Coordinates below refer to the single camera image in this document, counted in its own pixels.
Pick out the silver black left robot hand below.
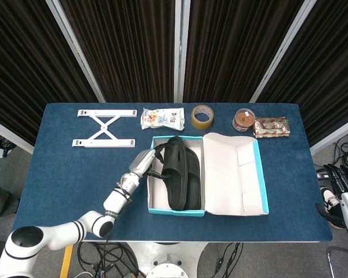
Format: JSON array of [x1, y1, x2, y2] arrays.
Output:
[[128, 144, 168, 179]]

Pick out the black rubber slipper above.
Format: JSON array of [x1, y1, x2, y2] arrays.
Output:
[[161, 136, 190, 211], [184, 149, 203, 210]]

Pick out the light blue shoe box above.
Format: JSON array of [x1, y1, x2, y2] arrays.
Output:
[[147, 132, 270, 217]]

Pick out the white black sneaker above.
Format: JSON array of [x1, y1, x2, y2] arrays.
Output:
[[320, 187, 342, 211]]

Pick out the white snack bag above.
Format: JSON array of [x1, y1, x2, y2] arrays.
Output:
[[140, 107, 186, 131]]

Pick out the white folding laptop stand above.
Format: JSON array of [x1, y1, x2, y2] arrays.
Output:
[[71, 109, 137, 148]]

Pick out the brown packing tape roll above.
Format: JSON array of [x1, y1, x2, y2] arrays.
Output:
[[190, 104, 215, 129]]

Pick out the blue table cloth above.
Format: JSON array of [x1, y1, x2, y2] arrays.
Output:
[[11, 103, 334, 243]]

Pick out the round clear plastic container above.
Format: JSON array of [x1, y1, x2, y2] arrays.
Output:
[[231, 108, 256, 133]]

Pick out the dark ribbed partition panel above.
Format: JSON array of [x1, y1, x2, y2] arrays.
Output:
[[182, 0, 311, 104], [0, 0, 106, 154], [55, 0, 183, 104], [249, 0, 348, 156]]

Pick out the gold red snack package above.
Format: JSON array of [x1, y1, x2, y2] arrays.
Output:
[[252, 115, 291, 137]]

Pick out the yellow floor tape strip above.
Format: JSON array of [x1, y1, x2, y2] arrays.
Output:
[[59, 244, 75, 278]]

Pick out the grey metal chair frame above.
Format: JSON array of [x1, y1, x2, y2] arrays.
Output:
[[327, 246, 348, 278]]

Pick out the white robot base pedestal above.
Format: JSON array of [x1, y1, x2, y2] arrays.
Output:
[[124, 242, 209, 278]]

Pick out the black cable with inline switch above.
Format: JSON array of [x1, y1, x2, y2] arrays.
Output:
[[213, 242, 244, 278]]

